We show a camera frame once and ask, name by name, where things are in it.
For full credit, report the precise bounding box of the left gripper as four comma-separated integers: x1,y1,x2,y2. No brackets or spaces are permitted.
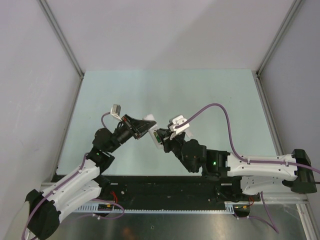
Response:
107,114,156,153

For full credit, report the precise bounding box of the green battery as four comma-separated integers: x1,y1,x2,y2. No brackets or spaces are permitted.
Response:
154,132,161,142

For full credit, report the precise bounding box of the white remote control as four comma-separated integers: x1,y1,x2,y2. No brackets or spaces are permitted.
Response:
143,114,163,149

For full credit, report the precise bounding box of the white battery cover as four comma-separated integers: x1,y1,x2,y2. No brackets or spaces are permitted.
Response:
185,129,193,139

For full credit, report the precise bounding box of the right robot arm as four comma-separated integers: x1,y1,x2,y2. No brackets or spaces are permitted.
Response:
151,128,317,201

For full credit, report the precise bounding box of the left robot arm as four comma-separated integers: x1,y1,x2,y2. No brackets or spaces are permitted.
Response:
24,114,157,240

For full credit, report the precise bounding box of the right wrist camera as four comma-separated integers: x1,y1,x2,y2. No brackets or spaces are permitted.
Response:
167,115,190,140

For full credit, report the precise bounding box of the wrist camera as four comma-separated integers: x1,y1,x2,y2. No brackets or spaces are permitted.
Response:
110,104,121,119
167,115,190,140

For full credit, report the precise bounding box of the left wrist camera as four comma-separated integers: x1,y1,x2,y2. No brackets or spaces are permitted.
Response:
110,104,121,119

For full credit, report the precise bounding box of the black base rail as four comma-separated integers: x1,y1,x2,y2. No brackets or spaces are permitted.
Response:
49,174,261,211

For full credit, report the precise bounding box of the white cable duct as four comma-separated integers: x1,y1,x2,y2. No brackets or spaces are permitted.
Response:
74,201,253,215

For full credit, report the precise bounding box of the right aluminium frame post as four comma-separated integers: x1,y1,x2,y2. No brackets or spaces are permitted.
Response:
256,0,305,76

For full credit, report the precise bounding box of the aluminium frame post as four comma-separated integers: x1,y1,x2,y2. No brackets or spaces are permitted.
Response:
37,0,85,80
256,0,305,76

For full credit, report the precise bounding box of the left aluminium frame post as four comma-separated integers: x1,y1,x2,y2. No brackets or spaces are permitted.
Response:
37,0,85,80

